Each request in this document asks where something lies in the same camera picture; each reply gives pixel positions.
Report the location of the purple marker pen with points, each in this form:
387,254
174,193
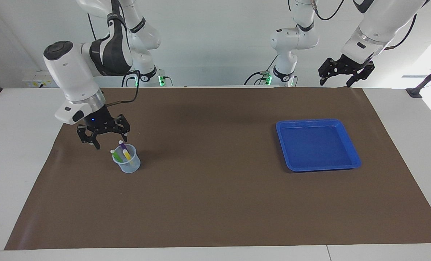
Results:
123,146

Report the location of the white wall socket box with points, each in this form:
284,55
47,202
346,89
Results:
32,79

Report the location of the green marker pen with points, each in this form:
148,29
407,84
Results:
117,156

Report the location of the mesh pen holder cup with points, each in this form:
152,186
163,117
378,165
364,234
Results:
130,167

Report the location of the yellow marker pen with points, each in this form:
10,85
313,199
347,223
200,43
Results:
128,156

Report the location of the brown table mat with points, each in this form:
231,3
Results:
215,203

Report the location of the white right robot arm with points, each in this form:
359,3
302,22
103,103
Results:
74,72

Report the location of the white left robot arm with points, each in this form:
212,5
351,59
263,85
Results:
378,25

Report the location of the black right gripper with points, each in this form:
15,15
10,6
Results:
99,121

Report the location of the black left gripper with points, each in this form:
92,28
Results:
353,63

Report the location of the blue plastic tray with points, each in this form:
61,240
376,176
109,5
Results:
317,148

